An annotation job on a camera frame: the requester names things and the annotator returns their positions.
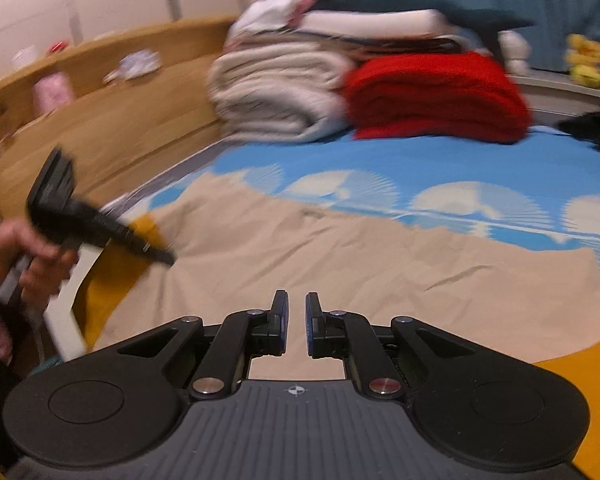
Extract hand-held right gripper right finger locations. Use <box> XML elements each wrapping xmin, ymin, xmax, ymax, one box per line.
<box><xmin>305</xmin><ymin>291</ymin><xmax>482</xmax><ymax>401</ymax></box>

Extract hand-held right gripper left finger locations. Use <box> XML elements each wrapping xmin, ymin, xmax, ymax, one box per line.
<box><xmin>116</xmin><ymin>289</ymin><xmax>290</xmax><ymax>401</ymax></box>

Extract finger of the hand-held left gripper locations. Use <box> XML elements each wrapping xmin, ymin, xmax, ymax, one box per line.
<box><xmin>98</xmin><ymin>208</ymin><xmax>179</xmax><ymax>268</ymax></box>

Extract beige and yellow hooded jacket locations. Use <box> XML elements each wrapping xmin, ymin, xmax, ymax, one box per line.
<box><xmin>72</xmin><ymin>172</ymin><xmax>600</xmax><ymax>397</ymax></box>

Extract stack of folded clothes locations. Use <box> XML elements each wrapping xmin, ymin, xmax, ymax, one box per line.
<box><xmin>227</xmin><ymin>0</ymin><xmax>536</xmax><ymax>56</ymax></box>

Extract black clothes pile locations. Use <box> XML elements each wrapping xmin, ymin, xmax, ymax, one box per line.
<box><xmin>557</xmin><ymin>110</ymin><xmax>600</xmax><ymax>163</ymax></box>

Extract person's left hand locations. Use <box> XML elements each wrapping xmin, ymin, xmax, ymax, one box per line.
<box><xmin>0</xmin><ymin>219</ymin><xmax>81</xmax><ymax>365</ymax></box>

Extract wooden headboard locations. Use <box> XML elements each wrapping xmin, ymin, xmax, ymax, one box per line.
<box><xmin>0</xmin><ymin>15</ymin><xmax>238</xmax><ymax>241</ymax></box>

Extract pink container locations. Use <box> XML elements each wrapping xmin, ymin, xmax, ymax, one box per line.
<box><xmin>32</xmin><ymin>71</ymin><xmax>77</xmax><ymax>115</ymax></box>

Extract white patterned cloth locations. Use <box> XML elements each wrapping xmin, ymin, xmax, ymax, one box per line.
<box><xmin>104</xmin><ymin>50</ymin><xmax>163</xmax><ymax>83</ymax></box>

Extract white folded blanket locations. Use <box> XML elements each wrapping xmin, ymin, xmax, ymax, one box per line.
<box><xmin>207</xmin><ymin>42</ymin><xmax>356</xmax><ymax>143</ymax></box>

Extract red folded blanket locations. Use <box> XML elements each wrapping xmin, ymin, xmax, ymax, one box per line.
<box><xmin>342</xmin><ymin>51</ymin><xmax>533</xmax><ymax>143</ymax></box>

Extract white plush toy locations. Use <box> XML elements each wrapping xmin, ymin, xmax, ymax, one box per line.
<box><xmin>497</xmin><ymin>30</ymin><xmax>533</xmax><ymax>75</ymax></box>

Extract yellow plush toys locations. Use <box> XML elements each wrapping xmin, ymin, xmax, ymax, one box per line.
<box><xmin>565</xmin><ymin>32</ymin><xmax>600</xmax><ymax>92</ymax></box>

